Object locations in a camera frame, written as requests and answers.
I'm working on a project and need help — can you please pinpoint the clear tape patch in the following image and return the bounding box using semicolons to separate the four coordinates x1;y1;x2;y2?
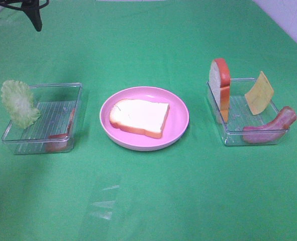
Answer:
86;173;121;221

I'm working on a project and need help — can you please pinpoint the pink round plate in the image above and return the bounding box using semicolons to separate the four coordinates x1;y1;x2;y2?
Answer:
100;86;189;151

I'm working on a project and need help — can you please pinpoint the toy lettuce leaf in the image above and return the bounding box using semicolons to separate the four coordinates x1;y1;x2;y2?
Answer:
1;80;41;129

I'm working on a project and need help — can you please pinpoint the clear plastic tray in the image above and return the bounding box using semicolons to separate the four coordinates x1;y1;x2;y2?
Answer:
2;83;82;155
207;78;289;146

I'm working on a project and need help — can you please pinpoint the toy bacon strip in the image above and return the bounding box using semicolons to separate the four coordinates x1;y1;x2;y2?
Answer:
242;106;297;144
45;108;75;153

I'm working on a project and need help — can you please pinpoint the right clear plastic tray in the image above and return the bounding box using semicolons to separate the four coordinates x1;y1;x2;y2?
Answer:
207;78;289;146

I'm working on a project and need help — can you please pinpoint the green tablecloth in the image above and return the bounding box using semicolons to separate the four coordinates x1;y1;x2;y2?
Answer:
0;1;297;240

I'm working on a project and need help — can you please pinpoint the left clear plastic tray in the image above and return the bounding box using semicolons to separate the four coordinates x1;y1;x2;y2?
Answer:
2;83;82;155

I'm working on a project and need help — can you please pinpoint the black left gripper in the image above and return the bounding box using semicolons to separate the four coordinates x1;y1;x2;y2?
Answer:
0;0;49;32

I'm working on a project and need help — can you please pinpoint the toy bread slice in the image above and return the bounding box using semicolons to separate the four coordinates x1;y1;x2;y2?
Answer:
209;58;231;123
109;99;170;139

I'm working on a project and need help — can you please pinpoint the yellow toy cheese slice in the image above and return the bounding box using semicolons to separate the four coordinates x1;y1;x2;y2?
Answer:
244;71;274;115

